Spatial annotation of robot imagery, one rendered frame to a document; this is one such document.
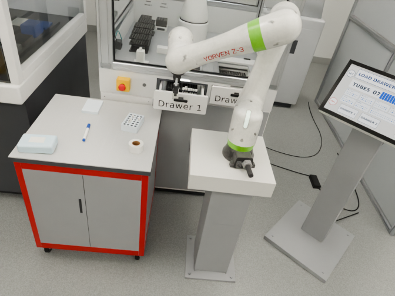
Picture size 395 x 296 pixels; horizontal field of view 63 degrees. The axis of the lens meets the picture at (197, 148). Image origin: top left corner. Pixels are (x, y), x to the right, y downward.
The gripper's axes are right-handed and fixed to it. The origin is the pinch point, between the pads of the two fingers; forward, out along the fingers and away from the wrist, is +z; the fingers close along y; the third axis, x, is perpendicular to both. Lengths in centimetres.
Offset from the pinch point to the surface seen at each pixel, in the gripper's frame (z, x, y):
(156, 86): 11.7, -11.8, -14.7
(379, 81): -21, 101, -6
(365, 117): -11, 95, 10
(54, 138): 2, -52, 35
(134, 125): 9.4, -18.7, 16.7
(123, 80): 7.2, -29.4, -11.8
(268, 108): 17, 56, -13
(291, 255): 76, 86, 56
